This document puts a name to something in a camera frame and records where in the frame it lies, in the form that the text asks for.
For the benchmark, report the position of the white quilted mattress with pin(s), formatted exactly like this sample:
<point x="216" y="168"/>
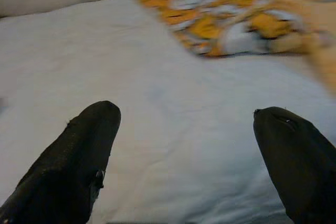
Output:
<point x="157" y="77"/>

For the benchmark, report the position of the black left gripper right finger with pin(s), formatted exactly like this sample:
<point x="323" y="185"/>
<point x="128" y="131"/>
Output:
<point x="296" y="161"/>

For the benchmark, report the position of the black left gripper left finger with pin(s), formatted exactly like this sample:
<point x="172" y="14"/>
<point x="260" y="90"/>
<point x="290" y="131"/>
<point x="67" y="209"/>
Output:
<point x="65" y="169"/>

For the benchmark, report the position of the yellow cartoon print blanket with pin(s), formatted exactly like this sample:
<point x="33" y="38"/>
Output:
<point x="210" y="11"/>

